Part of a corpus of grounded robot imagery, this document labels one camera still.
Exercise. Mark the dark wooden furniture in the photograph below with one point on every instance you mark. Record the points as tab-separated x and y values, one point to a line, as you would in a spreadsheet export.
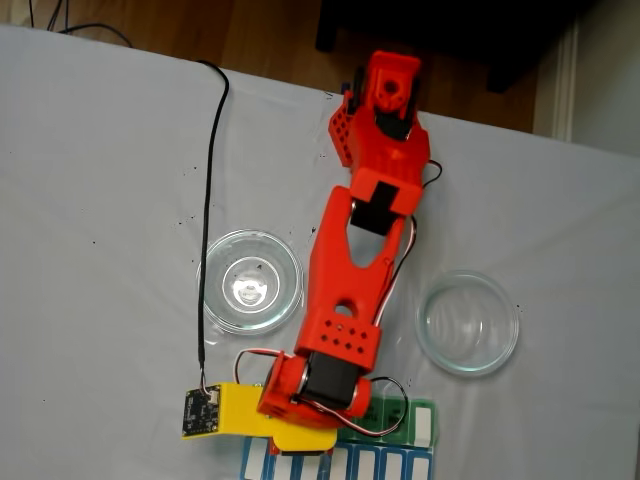
450	30

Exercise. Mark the clear glass bowl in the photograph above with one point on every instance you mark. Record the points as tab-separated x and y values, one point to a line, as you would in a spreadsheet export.
280	315
470	360

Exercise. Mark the weekly pill organizer box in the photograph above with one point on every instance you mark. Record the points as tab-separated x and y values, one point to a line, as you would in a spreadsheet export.
425	425

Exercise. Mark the red perforated mount plate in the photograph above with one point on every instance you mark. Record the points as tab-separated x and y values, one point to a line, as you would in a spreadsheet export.
340	132

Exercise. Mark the black camera circuit board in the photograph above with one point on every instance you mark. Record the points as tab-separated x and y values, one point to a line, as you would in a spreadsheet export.
200	412

